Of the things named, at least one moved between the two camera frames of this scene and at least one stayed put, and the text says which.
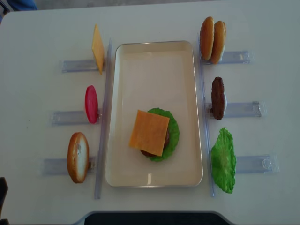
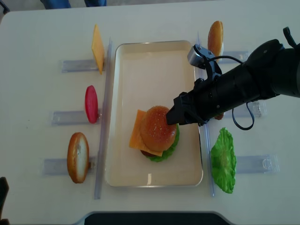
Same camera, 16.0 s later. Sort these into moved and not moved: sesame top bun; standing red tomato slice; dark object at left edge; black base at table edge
Moved: sesame top bun
Not moved: standing red tomato slice; dark object at left edge; black base at table edge
